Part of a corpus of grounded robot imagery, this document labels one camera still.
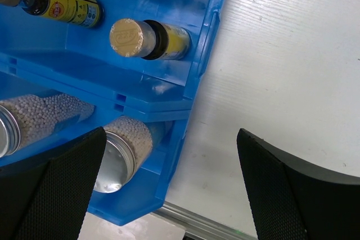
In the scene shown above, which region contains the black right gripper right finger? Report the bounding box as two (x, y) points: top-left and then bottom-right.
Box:
(237, 129), (359, 239)

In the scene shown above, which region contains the yellow bottle tan cap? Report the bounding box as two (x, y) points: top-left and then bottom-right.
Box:
(109, 18), (191, 61)
(1, 0), (104, 28)

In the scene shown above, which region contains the blue plastic divided bin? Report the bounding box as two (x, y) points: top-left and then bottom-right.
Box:
(1, 0), (224, 225)

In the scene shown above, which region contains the silver-lid shaker jar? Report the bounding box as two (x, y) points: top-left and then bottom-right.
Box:
(1, 90), (95, 157)
(93, 115), (174, 194)

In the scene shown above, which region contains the aluminium frame rail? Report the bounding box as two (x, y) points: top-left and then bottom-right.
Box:
(154, 202), (257, 240)

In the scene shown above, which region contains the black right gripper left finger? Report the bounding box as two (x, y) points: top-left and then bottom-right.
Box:
(1, 127), (106, 239)

